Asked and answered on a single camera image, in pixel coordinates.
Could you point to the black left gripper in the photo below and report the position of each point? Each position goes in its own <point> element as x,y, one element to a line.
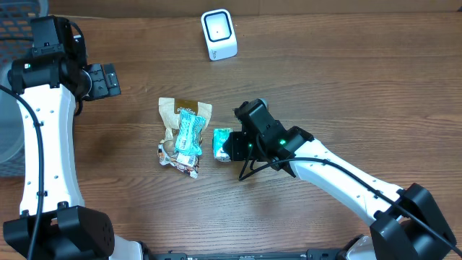
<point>105,80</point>

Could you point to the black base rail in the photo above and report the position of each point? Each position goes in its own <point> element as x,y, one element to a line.
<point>310,254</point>

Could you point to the teal snack pack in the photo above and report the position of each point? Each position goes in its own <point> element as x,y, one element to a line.
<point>188,140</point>

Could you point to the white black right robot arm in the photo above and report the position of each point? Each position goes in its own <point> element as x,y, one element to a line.
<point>404,223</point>

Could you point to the white barcode scanner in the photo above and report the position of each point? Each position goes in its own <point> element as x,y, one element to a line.
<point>219,34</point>

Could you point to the green white tissue pack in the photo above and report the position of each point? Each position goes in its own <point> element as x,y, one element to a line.
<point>220,136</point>

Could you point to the yellow liquid bottle grey cap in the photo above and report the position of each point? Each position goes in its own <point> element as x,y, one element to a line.
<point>264,101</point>

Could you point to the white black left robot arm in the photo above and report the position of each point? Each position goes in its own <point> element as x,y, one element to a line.
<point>50,86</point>

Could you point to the beige brown snack pouch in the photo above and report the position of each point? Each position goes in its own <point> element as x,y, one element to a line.
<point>169,110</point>

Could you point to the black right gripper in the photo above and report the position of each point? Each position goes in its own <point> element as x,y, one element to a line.
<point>237,148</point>

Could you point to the grey plastic mesh basket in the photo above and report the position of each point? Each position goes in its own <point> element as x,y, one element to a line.
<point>16,40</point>

